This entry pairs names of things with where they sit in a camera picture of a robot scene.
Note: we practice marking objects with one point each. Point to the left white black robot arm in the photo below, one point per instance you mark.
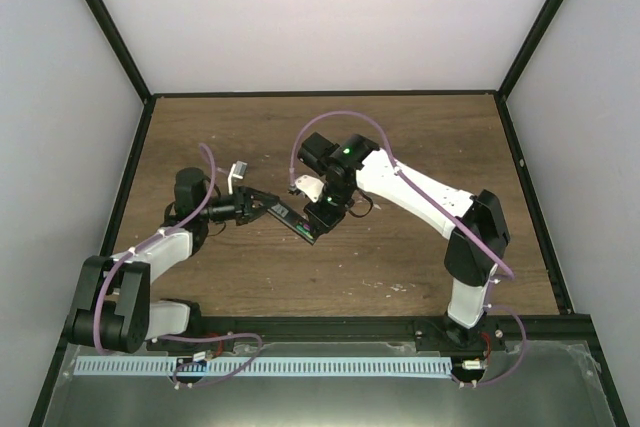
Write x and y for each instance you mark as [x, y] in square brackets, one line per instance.
[112, 308]

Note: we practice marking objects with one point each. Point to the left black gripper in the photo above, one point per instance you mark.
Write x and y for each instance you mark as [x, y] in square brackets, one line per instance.
[243, 209]

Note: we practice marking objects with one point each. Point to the black remote control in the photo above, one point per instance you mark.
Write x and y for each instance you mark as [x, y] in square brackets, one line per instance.
[290, 218]

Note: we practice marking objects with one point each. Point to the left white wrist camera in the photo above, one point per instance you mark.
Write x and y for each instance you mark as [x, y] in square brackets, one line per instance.
[236, 173]

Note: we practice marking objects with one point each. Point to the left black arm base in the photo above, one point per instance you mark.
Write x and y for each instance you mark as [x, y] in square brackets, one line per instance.
[200, 334]

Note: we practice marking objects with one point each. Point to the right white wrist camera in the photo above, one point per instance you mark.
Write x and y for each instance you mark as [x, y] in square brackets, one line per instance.
[310, 187]

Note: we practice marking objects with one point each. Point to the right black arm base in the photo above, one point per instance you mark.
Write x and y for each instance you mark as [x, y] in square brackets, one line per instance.
[440, 333]

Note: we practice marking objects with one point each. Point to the green battery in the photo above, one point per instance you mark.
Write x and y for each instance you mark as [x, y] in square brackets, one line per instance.
[304, 231]

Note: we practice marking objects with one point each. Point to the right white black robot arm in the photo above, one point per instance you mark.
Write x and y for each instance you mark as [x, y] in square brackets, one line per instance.
[473, 226]

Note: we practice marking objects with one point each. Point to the black aluminium frame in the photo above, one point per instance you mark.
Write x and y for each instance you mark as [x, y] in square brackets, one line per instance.
[567, 325]

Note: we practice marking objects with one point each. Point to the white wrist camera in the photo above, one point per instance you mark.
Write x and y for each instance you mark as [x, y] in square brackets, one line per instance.
[236, 173]
[310, 187]

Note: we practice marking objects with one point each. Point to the light blue slotted cable duct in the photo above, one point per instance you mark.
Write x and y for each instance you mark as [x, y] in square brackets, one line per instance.
[149, 366]

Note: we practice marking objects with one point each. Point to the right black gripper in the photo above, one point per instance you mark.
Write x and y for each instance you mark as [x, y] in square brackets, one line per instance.
[325, 221]

